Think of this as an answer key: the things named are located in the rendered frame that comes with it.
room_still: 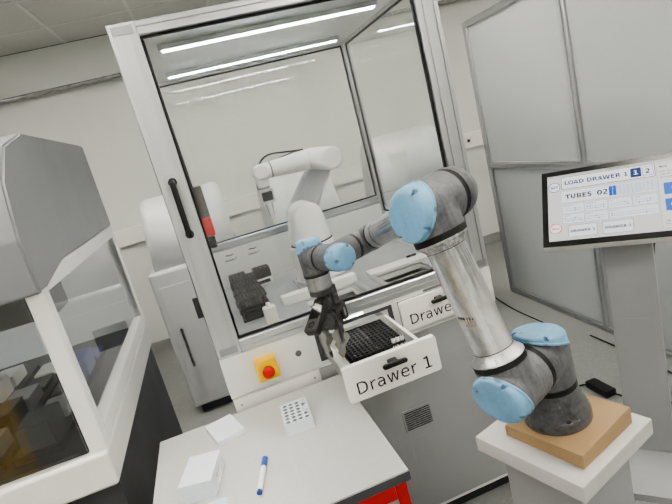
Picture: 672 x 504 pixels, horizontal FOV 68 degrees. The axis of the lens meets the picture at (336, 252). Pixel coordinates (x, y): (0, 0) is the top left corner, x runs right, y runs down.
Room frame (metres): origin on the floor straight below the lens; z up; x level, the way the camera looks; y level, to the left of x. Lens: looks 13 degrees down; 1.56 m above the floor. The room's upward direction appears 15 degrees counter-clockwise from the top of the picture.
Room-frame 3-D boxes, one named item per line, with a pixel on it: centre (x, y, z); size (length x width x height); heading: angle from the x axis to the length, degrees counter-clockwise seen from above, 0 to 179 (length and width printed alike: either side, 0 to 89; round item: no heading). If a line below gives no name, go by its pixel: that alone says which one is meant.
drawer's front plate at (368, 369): (1.31, -0.07, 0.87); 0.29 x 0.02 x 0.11; 103
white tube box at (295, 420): (1.36, 0.24, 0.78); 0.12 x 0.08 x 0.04; 9
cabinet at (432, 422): (2.11, 0.06, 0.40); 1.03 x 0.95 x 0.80; 103
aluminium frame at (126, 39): (2.11, 0.07, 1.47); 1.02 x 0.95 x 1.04; 103
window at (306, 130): (1.66, -0.03, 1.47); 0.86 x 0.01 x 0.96; 103
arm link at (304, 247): (1.40, 0.07, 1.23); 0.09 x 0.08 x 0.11; 37
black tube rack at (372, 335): (1.51, -0.03, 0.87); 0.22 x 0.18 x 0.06; 13
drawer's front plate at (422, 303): (1.70, -0.31, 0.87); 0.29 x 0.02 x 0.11; 103
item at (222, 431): (1.41, 0.47, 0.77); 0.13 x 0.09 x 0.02; 30
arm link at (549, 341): (1.03, -0.39, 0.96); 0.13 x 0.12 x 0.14; 127
